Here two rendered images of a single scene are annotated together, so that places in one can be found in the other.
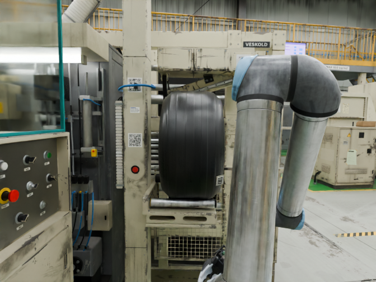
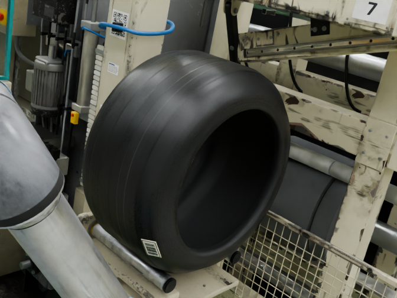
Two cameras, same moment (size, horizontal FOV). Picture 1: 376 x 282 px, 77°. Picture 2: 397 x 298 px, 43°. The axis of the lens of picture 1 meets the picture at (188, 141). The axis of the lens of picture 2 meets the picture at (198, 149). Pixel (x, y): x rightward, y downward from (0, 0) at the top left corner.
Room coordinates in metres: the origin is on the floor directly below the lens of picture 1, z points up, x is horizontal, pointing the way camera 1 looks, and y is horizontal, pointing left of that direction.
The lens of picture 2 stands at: (0.30, -0.89, 1.70)
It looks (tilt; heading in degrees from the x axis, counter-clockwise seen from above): 19 degrees down; 39
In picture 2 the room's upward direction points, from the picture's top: 11 degrees clockwise
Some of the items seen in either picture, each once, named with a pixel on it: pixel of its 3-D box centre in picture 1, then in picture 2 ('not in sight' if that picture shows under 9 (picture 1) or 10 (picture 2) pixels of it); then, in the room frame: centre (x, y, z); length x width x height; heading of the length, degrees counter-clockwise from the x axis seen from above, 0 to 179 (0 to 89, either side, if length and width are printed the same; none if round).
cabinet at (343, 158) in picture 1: (346, 156); not in sight; (4.96, -3.33, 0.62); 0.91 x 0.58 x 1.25; 98
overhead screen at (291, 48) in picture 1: (290, 56); not in sight; (4.80, -1.99, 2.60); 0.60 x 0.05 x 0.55; 98
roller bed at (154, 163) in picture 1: (155, 158); not in sight; (1.73, 0.24, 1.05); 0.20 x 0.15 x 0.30; 89
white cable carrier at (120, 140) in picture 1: (121, 144); (98, 119); (1.30, 0.37, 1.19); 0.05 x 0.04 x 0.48; 179
